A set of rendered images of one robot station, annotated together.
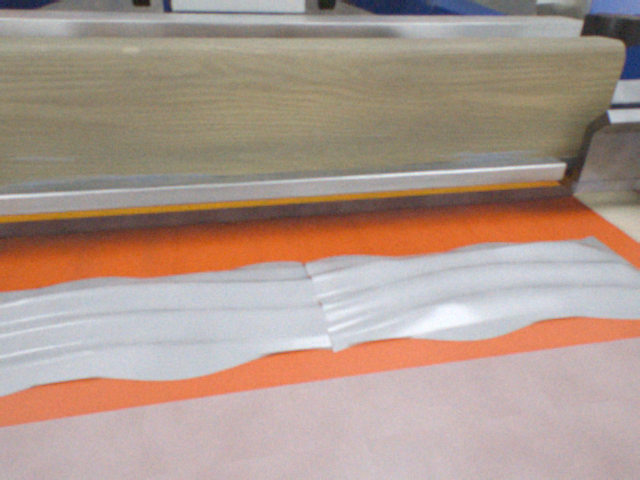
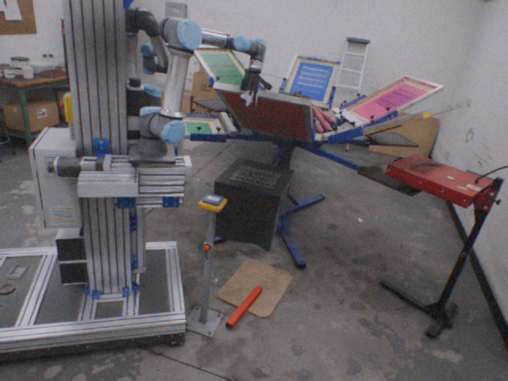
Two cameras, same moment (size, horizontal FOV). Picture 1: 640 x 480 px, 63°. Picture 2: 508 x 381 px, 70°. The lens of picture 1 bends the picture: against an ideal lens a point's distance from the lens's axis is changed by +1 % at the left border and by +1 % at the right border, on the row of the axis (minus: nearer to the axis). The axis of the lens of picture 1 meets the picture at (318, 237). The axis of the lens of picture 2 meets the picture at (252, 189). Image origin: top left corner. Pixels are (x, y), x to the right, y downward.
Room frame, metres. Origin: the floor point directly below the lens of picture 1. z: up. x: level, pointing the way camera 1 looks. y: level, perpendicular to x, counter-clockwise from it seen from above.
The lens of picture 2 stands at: (-1.95, -1.53, 1.97)
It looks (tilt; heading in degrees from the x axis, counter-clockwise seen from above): 26 degrees down; 38
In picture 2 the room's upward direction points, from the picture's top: 8 degrees clockwise
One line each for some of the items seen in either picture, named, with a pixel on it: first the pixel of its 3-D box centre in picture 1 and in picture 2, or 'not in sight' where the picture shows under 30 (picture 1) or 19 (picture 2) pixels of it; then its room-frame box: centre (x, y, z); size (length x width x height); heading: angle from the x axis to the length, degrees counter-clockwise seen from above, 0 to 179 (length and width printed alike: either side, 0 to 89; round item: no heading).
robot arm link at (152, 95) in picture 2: not in sight; (150, 96); (-0.66, 0.37, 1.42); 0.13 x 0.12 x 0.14; 122
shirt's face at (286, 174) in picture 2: not in sight; (256, 175); (-0.13, -0.11, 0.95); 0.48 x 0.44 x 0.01; 25
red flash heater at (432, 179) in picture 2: not in sight; (440, 178); (0.76, -1.06, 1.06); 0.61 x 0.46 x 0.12; 85
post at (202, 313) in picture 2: not in sight; (207, 266); (-0.64, -0.22, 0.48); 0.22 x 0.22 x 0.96; 25
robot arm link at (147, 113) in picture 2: not in sight; (152, 120); (-0.93, -0.05, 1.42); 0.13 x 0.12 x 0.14; 87
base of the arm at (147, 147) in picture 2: not in sight; (152, 142); (-0.93, -0.05, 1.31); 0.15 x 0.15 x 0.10
